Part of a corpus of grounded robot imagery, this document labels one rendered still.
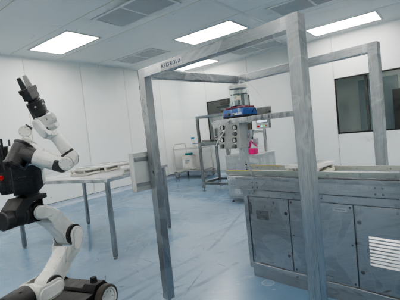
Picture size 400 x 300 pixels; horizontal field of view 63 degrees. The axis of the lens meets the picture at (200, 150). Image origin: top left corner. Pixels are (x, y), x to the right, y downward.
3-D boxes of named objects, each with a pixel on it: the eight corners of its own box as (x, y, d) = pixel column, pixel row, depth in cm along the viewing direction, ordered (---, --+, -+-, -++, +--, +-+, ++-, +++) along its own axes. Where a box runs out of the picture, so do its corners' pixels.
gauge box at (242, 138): (219, 149, 261) (216, 124, 260) (227, 147, 268) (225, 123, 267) (240, 148, 245) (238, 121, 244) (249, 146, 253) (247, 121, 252)
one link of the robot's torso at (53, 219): (80, 247, 231) (31, 220, 197) (61, 246, 238) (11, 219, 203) (87, 227, 239) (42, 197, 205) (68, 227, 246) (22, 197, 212)
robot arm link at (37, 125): (34, 118, 176) (50, 138, 178) (47, 112, 182) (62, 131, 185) (29, 123, 180) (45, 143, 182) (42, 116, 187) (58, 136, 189)
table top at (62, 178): (11, 185, 389) (11, 182, 389) (82, 171, 487) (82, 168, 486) (107, 182, 321) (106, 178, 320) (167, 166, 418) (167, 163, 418)
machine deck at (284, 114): (216, 125, 260) (216, 120, 260) (246, 122, 286) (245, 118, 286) (286, 117, 216) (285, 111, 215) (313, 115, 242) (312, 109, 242)
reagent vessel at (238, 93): (225, 108, 260) (224, 84, 259) (238, 108, 271) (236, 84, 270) (241, 105, 249) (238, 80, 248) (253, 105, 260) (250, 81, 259)
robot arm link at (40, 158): (68, 178, 183) (28, 166, 180) (75, 172, 196) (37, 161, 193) (74, 159, 181) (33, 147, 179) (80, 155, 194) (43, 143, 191)
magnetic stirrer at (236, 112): (221, 119, 260) (220, 108, 259) (238, 118, 275) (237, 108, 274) (241, 117, 246) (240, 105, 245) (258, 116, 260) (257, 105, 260)
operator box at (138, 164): (132, 191, 218) (127, 153, 216) (152, 187, 230) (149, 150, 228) (137, 192, 213) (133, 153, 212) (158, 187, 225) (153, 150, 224)
